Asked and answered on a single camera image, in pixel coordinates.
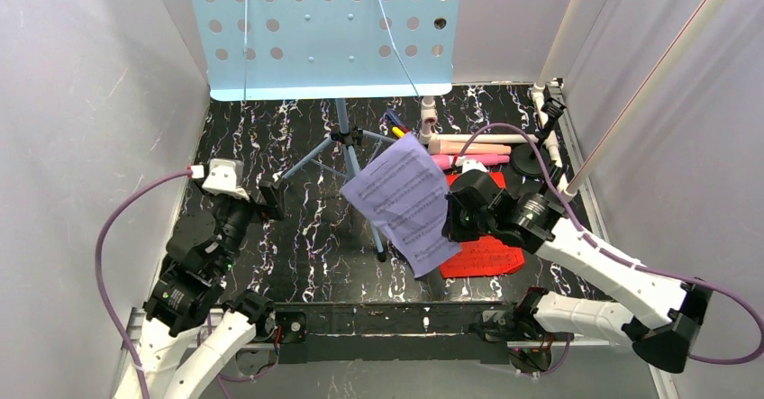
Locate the light blue music stand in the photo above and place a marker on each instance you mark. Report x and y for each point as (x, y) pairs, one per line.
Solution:
(326, 49)

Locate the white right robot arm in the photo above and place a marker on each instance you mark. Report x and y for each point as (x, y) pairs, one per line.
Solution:
(658, 317)

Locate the beige toy microphone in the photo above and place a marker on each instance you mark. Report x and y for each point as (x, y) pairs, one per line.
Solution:
(474, 148)

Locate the lavender sheet music page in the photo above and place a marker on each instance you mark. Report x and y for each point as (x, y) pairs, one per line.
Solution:
(403, 193)

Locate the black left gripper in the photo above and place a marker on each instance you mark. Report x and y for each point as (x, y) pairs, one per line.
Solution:
(268, 199)

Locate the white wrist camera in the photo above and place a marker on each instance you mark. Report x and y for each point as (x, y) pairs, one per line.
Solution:
(221, 177)
(465, 164)

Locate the pink toy microphone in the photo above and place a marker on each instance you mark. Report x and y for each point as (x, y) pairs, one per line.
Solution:
(444, 162)

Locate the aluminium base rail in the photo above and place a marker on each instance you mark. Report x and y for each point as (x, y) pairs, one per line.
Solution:
(319, 264)

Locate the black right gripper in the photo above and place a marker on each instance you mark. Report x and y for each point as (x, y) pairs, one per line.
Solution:
(456, 216)

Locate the white diagonal pole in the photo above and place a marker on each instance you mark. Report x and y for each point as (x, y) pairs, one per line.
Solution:
(685, 37)

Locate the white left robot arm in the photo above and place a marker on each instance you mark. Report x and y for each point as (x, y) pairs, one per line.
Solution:
(200, 252)

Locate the red sheet music page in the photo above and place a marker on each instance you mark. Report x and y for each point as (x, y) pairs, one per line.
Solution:
(485, 257)

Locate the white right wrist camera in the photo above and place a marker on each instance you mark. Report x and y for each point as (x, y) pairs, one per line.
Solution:
(465, 164)

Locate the white PVC pipe frame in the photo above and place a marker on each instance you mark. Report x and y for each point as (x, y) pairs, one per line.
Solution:
(553, 61)

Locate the black round microphone stand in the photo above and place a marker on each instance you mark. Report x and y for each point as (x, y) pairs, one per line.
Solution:
(554, 175)

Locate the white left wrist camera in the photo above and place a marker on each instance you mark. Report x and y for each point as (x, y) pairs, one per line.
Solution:
(221, 177)

